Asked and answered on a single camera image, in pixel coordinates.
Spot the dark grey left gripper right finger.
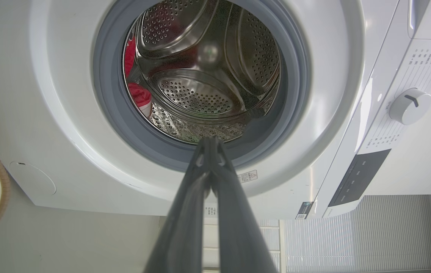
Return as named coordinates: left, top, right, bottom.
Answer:
left=208, top=137, right=279, bottom=273

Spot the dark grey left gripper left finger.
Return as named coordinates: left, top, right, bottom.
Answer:
left=144, top=137, right=212, bottom=273

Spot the red and white cloth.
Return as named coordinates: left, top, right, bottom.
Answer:
left=124, top=36, right=152, bottom=118

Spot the black washing machine control panel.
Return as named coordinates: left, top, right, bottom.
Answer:
left=328, top=149, right=392, bottom=207

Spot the stainless steel washing machine drum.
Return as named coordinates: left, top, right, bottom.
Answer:
left=122, top=0, right=282, bottom=144

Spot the white shelf rack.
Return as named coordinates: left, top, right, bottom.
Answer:
left=202, top=207, right=287, bottom=273

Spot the white warning sticker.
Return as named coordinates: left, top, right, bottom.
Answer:
left=237, top=169, right=258, bottom=184

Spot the dark energy label sticker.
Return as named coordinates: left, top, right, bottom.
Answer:
left=295, top=201, right=314, bottom=220

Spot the grey rubber door gasket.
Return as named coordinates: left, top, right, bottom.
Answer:
left=92, top=0, right=312, bottom=172

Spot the round white filter cover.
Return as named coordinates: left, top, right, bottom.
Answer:
left=9, top=161, right=57, bottom=196

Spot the white front-load washing machine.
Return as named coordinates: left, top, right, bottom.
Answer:
left=0, top=0, right=431, bottom=220

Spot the white program selector knob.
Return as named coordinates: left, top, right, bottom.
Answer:
left=389, top=88, right=431, bottom=126

